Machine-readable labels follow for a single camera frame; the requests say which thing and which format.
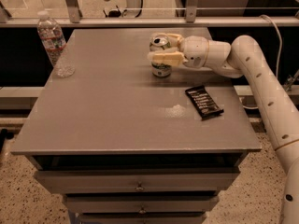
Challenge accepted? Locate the grey drawer cabinet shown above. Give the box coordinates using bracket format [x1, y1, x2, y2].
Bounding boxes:
[10, 27, 262, 224]

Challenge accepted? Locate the middle grey drawer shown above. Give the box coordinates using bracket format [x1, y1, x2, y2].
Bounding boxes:
[64, 195, 219, 214]

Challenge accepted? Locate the grey drawer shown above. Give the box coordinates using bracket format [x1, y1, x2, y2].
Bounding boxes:
[79, 213, 206, 224]
[64, 195, 219, 214]
[35, 168, 239, 194]

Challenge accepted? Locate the clear plastic water bottle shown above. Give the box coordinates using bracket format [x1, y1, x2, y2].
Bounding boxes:
[37, 10, 75, 77]

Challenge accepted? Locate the bottom grey drawer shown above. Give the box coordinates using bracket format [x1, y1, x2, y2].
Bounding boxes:
[79, 213, 206, 224]

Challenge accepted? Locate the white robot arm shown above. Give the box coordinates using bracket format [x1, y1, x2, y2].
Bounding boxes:
[148, 33, 299, 224]

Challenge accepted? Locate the white cable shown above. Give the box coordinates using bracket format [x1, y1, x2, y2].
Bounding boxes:
[260, 14, 284, 79]

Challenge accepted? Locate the top grey drawer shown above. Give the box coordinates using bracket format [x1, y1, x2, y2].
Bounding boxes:
[35, 168, 239, 194]

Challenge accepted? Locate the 7up soda can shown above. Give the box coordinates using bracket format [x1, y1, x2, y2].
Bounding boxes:
[149, 34, 172, 77]

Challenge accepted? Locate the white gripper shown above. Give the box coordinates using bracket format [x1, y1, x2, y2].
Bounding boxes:
[148, 33, 209, 69]

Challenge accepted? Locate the metal window railing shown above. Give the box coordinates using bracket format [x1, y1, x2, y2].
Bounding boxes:
[0, 0, 299, 27]

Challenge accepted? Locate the black snack bar wrapper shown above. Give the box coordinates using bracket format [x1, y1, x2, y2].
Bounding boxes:
[185, 86, 224, 120]

